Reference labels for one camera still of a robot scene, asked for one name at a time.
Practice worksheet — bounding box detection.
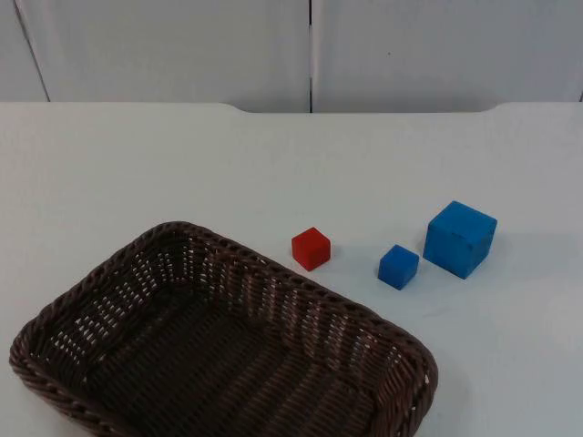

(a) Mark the small red cube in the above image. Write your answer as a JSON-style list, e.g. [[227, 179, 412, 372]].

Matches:
[[291, 227, 332, 272]]

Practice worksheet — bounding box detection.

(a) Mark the dark brown wicker basket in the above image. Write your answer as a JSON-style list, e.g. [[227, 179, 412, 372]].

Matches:
[[8, 220, 440, 437]]

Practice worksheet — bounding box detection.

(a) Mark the small blue cube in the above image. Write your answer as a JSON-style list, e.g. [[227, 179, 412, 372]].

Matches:
[[377, 244, 421, 290]]

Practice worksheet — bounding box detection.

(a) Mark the large blue cube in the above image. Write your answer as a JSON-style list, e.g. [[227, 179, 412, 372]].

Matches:
[[422, 200, 498, 279]]

